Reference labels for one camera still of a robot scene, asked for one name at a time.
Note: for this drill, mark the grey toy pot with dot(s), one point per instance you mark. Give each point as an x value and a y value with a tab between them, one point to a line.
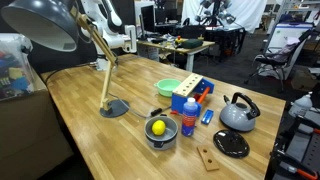
166	140

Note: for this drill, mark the dark green bag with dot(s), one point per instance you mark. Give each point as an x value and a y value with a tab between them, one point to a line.
191	43

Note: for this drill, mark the white curtain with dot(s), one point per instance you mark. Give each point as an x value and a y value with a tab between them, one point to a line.
250	11

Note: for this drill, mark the green plastic bowl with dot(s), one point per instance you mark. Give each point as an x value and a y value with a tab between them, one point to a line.
165	87

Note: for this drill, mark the white blue storage cabinet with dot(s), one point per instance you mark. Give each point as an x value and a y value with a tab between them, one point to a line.
286	33

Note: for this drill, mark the camera light rig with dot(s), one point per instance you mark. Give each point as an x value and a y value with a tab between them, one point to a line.
216	11

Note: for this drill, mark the orange toy rod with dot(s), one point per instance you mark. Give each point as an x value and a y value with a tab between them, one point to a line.
203	95

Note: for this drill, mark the yellow toy lemon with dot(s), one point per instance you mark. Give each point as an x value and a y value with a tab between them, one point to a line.
158	127

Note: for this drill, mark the black round plate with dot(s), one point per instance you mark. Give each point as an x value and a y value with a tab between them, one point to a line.
231	143

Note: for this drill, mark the brown cardboard box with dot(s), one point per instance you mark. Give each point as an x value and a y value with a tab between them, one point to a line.
26	130

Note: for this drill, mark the black table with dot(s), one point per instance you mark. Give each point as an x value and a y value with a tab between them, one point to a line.
226	36

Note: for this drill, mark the blue craft paint bottle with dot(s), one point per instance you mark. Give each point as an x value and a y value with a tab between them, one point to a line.
189	116

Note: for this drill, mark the black office chair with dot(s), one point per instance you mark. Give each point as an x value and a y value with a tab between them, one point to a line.
280	56

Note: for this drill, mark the small blue rectangular block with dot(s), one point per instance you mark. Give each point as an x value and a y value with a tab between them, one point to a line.
207	117

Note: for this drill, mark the black equipment cart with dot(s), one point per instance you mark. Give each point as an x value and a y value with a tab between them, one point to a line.
300	146

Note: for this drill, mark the clear bin of toys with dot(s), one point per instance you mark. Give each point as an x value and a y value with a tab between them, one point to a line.
13	70

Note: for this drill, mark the wooden blue toy workbench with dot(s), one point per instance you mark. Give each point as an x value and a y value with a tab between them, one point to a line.
187	85

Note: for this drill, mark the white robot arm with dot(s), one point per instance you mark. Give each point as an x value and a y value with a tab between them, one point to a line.
108	36

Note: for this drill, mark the light wooden desk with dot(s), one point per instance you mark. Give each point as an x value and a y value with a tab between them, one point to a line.
186	50

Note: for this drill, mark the black computer monitor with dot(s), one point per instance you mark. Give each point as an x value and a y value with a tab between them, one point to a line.
147	18

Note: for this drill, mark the wooden block with two holes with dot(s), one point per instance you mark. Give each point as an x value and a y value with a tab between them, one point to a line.
208	158

